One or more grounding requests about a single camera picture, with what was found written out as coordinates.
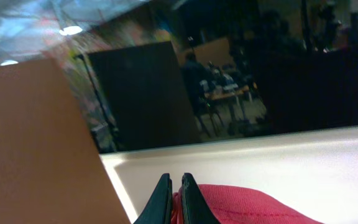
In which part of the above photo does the seated person in background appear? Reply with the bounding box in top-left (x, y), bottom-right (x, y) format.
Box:
top-left (180, 52), bottom-right (224, 138)

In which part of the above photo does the black partition panel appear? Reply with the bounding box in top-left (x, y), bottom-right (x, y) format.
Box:
top-left (88, 42), bottom-right (201, 151)

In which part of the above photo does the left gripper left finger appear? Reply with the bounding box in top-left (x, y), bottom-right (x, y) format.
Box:
top-left (134, 173), bottom-right (173, 224)

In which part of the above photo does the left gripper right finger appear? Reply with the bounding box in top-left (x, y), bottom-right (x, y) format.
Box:
top-left (181, 173), bottom-right (220, 224)

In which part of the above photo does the background wooden table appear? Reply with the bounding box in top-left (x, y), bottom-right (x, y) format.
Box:
top-left (204, 85), bottom-right (252, 125)

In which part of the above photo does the orange-red t-shirt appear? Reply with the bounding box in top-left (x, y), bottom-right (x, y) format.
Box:
top-left (170, 184), bottom-right (324, 224)

